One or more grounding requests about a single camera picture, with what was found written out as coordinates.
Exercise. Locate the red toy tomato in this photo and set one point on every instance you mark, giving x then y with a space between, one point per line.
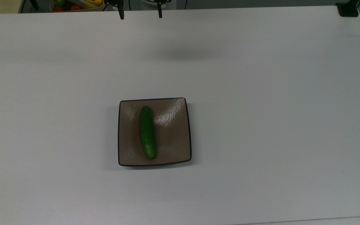
76 7

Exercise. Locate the green toy fruit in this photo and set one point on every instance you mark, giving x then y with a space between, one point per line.
59 2

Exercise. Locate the green cucumber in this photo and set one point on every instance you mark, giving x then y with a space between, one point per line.
147 132

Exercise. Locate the black table clamp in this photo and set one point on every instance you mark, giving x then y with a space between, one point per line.
348 8

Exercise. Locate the small red toy fruit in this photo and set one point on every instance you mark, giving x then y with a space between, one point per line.
58 8

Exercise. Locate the square brown ceramic plate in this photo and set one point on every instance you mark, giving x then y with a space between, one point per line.
170 140

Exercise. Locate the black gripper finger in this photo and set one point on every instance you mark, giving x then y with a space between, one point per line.
159 9
121 9

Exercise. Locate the yellow toy pepper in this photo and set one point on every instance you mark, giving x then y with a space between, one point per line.
93 3

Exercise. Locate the clear toy fruit box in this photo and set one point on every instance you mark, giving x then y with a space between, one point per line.
69 7

